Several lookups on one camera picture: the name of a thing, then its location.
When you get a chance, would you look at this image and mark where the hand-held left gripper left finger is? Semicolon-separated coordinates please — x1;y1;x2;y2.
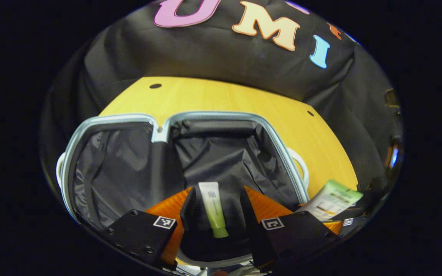
104;187;199;271

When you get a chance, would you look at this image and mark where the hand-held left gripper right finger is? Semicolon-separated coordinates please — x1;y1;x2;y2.
240;185;340;273

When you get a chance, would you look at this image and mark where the green white skin care tube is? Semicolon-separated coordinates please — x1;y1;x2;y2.
198;181;229;239

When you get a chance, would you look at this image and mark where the green white skin care sachet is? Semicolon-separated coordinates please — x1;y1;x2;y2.
296;179;364;222

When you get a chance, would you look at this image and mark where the light blue suitcase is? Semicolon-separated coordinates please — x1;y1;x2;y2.
55;111;310;269

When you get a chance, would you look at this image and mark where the black backdrop cloth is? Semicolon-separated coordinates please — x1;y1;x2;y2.
41;0;404;200

